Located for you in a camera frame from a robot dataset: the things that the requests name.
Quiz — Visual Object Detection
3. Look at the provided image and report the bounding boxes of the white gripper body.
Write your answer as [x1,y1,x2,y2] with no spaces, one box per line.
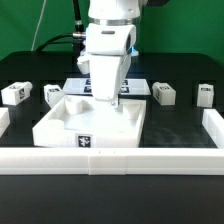
[77,23,136,102]

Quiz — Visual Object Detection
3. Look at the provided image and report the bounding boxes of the white square tabletop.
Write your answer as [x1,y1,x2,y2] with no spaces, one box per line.
[33,95,146,148]

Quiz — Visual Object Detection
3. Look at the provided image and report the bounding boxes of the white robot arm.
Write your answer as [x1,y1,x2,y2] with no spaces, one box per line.
[77,0,169,106]

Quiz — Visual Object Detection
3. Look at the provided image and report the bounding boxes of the white marker sheet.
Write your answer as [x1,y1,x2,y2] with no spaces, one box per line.
[63,78,151,96]

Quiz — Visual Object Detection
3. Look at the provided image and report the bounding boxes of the white U-shaped fence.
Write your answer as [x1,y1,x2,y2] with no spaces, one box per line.
[0,107,224,176]

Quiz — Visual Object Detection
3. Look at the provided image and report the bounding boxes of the black cable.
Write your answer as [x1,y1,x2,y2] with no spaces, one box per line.
[35,0,88,54]

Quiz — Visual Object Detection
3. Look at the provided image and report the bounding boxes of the white cable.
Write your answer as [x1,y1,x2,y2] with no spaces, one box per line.
[30,0,48,52]

